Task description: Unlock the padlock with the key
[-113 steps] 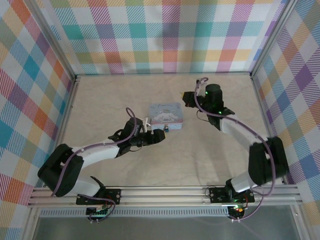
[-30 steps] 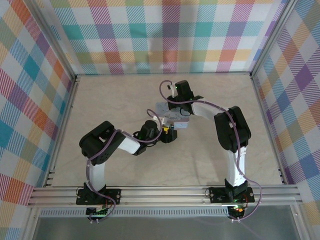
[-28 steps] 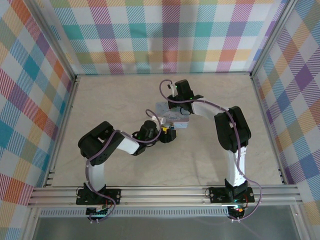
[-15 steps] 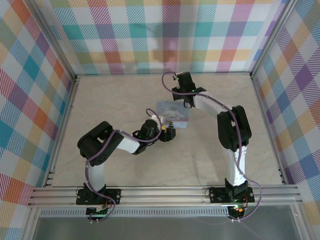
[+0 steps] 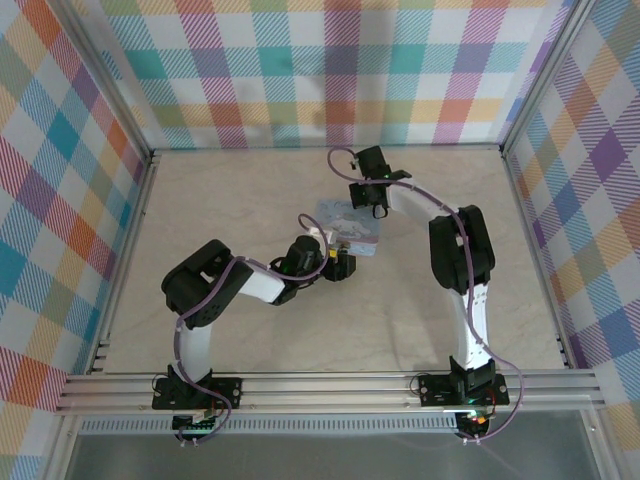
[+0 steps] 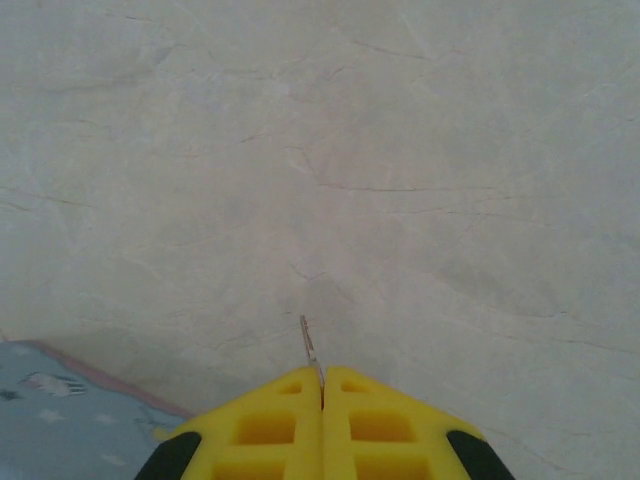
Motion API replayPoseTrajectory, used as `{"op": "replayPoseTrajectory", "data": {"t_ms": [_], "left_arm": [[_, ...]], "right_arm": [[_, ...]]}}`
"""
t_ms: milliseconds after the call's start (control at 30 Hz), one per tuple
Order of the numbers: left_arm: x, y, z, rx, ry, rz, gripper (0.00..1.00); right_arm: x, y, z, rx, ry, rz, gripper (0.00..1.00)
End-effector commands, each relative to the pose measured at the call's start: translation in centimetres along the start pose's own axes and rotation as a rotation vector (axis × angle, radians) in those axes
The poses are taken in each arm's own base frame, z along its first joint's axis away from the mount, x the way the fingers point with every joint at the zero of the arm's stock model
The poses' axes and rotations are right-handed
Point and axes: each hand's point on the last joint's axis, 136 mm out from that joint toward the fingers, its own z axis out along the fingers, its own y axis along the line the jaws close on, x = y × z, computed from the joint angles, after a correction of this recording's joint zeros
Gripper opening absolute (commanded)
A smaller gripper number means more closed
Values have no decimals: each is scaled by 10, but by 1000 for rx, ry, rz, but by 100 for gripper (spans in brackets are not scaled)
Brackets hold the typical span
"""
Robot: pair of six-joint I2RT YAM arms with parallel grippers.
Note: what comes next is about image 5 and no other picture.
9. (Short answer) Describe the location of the blue cartoon tin box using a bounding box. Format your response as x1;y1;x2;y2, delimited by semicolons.
315;198;384;259

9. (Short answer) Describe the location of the grey metal plate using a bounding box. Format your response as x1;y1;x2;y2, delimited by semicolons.
64;409;601;480

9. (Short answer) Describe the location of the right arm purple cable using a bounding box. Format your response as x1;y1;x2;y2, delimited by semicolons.
327;147;524;445

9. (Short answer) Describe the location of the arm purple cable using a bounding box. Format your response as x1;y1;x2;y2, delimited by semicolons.
172;213;332;447
327;147;524;445

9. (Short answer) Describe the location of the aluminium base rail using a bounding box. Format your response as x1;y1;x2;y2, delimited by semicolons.
54;368;607;415

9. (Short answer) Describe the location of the aluminium back rail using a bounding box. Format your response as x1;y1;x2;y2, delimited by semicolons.
149;142;506;154

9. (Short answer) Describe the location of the aluminium side rail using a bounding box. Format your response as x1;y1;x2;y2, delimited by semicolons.
499;149;576;371
87;152;162;376

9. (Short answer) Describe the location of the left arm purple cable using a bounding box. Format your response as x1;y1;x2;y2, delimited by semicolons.
172;213;332;447

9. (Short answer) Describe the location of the slotted grey cable duct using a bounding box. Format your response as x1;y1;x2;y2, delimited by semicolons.
78;417;460;435

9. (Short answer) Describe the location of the aluminium frame post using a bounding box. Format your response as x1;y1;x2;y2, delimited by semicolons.
499;0;599;157
59;0;157;157

